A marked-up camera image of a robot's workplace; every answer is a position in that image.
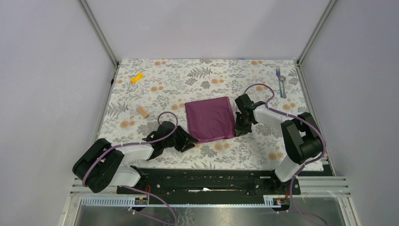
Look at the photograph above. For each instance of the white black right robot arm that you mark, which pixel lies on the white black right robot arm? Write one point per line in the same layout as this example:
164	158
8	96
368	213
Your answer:
300	133

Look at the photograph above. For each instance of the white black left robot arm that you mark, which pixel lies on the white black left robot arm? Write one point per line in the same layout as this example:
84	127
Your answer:
105	164

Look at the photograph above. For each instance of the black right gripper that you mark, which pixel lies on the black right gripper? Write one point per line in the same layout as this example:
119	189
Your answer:
240	131

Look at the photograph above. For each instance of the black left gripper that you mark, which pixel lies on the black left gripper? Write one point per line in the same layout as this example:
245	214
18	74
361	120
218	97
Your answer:
186	140

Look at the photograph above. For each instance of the purple cloth napkin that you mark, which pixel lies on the purple cloth napkin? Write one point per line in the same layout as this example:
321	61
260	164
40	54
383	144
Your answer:
210	120

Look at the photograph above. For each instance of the silver spoon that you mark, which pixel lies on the silver spoon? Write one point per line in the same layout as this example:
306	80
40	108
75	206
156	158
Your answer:
282	80

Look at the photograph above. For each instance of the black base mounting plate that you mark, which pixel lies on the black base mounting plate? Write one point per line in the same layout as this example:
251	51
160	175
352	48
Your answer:
220	184

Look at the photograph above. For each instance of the iridescent fork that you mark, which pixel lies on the iridescent fork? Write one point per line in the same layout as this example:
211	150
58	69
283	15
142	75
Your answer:
279	81

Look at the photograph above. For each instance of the floral patterned table mat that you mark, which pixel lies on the floral patterned table mat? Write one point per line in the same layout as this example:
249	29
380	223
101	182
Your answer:
199	94

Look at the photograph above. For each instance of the slotted grey cable duct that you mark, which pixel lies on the slotted grey cable duct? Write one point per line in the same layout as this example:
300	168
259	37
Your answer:
246	201

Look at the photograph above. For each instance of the yellow plastic block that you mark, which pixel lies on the yellow plastic block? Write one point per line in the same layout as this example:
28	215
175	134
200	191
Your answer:
137	78

